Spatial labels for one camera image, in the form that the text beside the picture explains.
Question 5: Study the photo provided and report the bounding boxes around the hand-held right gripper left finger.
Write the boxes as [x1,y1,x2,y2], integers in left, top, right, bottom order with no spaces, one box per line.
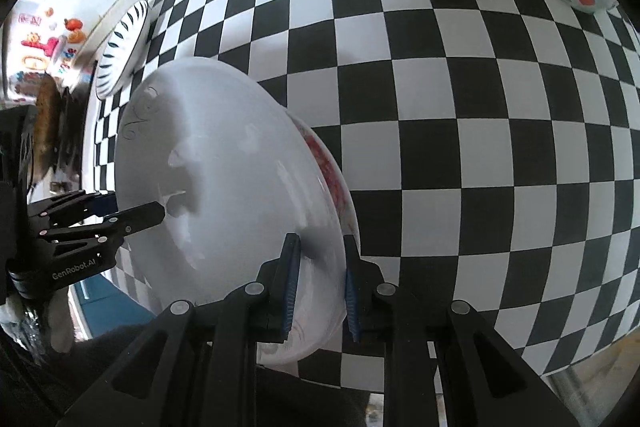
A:
[55,233,303,427]

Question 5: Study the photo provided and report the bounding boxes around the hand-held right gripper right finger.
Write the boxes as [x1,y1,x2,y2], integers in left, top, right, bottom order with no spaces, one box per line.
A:
[342,234,581,427]

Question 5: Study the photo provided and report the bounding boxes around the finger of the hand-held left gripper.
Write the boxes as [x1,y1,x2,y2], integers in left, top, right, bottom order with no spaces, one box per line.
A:
[39,201,167,249]
[29,191,120,229]

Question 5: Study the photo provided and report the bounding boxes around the white plate grey scroll print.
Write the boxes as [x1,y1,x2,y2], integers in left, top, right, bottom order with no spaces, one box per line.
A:
[114,58,347,313]

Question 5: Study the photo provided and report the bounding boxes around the white plate red floral rim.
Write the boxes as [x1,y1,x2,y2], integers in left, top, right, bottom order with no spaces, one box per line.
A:
[257,109,360,367]

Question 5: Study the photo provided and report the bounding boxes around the white plate black striped rim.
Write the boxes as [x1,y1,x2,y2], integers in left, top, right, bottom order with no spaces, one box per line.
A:
[95,0,151,100]

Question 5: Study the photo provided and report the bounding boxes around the clear plastic bag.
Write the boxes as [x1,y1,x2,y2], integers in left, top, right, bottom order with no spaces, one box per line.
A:
[0,292,78,355]

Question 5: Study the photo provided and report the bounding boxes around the blue cabinet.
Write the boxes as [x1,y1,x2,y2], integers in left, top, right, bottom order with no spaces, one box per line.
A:
[70,274,158,340]

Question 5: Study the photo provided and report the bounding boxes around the brown round board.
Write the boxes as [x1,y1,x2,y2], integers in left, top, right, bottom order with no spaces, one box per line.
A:
[32,74,63,172]

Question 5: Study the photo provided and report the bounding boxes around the colourful fridge magnets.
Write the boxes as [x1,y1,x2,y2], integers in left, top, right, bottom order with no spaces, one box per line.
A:
[7,4,96,102]

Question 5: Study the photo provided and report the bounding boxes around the black white checkered mat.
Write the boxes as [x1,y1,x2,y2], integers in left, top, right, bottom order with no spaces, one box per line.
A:
[92,0,640,393]

